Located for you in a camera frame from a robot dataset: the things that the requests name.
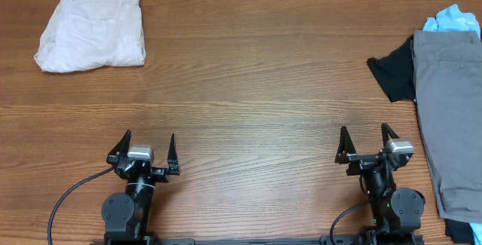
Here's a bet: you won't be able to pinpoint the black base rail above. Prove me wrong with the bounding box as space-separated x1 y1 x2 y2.
91 234 425 245

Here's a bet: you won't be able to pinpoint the light blue t-shirt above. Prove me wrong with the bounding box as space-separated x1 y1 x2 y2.
423 4 481 35

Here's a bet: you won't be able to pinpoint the folded beige shorts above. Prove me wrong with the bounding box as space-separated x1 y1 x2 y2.
34 0 146 73

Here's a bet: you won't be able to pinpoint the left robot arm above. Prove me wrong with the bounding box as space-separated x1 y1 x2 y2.
102 130 181 245

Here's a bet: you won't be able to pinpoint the grey shorts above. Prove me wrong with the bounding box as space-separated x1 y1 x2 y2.
413 31 481 223

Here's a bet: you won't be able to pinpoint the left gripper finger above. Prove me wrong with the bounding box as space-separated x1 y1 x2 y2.
167 133 178 168
108 130 131 157

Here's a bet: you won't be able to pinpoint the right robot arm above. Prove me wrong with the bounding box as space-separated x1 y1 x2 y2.
329 123 426 245

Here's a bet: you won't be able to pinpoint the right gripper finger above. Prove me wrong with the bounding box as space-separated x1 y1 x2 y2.
381 123 399 147
335 126 357 164

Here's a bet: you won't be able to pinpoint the black garment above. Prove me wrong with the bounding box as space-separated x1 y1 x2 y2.
367 35 416 103

